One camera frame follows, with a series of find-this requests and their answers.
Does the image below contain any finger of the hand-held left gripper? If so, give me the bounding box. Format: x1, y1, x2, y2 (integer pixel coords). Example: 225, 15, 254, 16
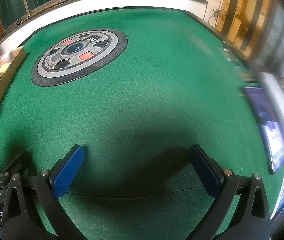
0, 151, 31, 188

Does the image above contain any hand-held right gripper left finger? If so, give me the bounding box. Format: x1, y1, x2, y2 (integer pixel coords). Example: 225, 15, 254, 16
2, 144, 87, 240

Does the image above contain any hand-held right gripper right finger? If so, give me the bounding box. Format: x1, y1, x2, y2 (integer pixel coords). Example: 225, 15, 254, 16
187, 144, 271, 240

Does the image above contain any cardboard box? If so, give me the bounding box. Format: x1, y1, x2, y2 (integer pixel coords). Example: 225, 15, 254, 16
0, 46, 28, 141

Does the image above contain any blurred purple flat packet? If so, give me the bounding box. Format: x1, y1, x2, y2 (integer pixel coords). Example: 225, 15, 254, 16
241, 84, 284, 173

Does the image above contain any metal table edge fitting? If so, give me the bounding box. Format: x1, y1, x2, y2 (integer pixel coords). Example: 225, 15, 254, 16
220, 46, 238, 62

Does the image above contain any gold black striped door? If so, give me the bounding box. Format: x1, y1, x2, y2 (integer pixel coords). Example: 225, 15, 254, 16
222, 0, 276, 57

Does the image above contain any wall cable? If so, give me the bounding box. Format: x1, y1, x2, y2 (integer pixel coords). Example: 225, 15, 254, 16
208, 0, 230, 28

